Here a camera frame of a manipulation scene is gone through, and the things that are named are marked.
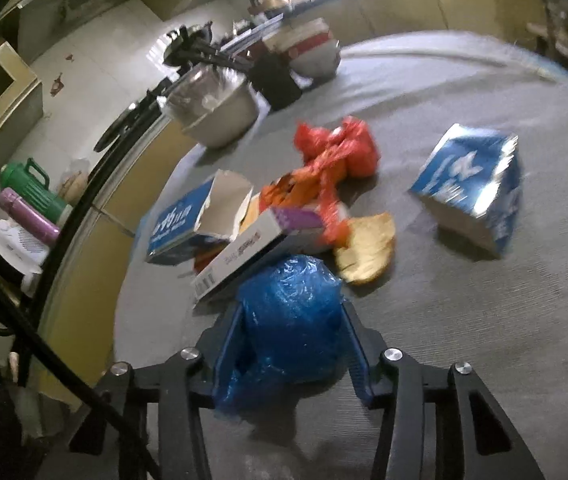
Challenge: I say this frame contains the blue plastic bag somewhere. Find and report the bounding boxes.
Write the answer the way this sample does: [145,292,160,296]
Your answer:
[216,255,344,417]

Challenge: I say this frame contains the blue toothpaste box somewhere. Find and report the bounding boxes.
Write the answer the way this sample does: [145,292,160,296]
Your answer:
[146,170,254,266]

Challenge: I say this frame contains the white orange cardboard box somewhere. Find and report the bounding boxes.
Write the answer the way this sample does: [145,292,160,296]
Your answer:
[192,207,327,304]

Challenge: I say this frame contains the yellow fruit peel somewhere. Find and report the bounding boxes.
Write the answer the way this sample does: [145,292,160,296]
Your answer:
[334,212,396,285]

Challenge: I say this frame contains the torn blue white carton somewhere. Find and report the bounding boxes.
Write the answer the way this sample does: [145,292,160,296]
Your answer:
[409,124,523,258]

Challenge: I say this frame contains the red plastic bag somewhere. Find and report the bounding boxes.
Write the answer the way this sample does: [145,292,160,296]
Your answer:
[292,116,380,247]

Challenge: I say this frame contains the white electric kettle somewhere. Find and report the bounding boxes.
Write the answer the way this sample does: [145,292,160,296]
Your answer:
[0,219,50,297]

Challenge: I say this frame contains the purple thermos bottle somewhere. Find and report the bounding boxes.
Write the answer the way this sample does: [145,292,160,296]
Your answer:
[0,188,60,247]

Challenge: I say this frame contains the green thermos jug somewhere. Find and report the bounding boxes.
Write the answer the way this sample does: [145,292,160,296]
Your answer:
[0,157,72,228]

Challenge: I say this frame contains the grey tablecloth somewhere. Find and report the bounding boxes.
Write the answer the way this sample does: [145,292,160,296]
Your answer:
[114,32,568,479]

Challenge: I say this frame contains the black chopstick holder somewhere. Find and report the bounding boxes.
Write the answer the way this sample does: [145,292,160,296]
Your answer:
[247,52,302,112]

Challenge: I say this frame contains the black wok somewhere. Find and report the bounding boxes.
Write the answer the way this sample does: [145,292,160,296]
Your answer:
[162,21,216,67]

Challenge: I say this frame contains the stacked red white bowls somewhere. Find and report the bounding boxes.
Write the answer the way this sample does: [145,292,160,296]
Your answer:
[263,18,342,80]

